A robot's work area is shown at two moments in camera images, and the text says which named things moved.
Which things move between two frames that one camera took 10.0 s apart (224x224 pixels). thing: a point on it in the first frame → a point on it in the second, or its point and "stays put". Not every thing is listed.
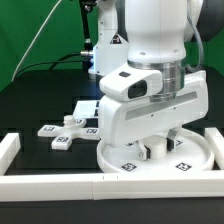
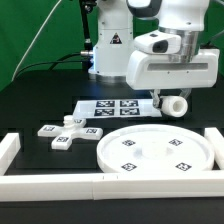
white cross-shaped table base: [70, 130] stays put
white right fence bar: [215, 140] stays put
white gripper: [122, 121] → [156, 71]
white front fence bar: [111, 186] stays put
